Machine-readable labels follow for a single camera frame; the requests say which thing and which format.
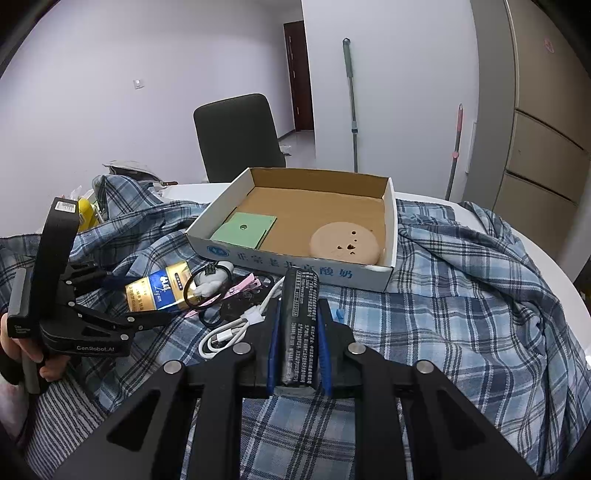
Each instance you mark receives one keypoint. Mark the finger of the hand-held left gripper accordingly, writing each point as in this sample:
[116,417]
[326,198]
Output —
[138,321]
[85,277]

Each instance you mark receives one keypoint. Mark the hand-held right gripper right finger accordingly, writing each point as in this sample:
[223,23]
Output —
[326,346]

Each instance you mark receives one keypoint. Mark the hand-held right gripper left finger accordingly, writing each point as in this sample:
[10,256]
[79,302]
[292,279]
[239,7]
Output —
[274,344]

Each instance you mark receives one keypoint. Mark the black battery pack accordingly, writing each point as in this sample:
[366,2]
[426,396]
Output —
[300,323]

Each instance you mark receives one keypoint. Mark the gold and blue packet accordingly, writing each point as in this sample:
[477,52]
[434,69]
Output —
[157,286]

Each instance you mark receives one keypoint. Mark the pink hair clip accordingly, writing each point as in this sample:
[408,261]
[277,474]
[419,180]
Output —
[244,284]

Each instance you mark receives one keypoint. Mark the white cardboard box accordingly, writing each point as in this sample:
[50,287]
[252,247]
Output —
[295,217]

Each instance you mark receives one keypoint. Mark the person's left forearm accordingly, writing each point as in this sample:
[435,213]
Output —
[10,408]

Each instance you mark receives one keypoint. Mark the person's left hand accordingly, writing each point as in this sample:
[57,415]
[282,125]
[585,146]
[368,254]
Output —
[51,369]

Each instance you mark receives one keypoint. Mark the yellow packet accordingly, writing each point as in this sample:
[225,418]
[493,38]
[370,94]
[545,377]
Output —
[85,214]

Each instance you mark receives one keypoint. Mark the grey fabric bag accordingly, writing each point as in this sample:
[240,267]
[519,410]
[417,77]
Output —
[129,168]

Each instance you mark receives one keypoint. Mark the round tan disc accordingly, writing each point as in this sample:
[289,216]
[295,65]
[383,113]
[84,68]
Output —
[328,235]

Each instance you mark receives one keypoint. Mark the light green card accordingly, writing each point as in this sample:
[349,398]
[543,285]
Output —
[240,228]

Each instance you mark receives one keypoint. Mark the striped grey cloth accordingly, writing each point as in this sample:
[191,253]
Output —
[60,415]

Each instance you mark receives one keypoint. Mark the blue plaid shirt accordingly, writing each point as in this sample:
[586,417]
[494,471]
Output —
[461,300]

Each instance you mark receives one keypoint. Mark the dark grey chair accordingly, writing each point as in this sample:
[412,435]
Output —
[235,138]

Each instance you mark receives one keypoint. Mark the dark brown door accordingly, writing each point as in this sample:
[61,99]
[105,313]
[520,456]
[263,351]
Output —
[298,78]

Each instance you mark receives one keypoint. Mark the gold refrigerator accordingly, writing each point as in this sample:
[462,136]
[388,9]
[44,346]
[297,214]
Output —
[540,138]

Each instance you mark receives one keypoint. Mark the pink fridge sticker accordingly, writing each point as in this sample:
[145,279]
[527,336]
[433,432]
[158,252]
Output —
[548,46]

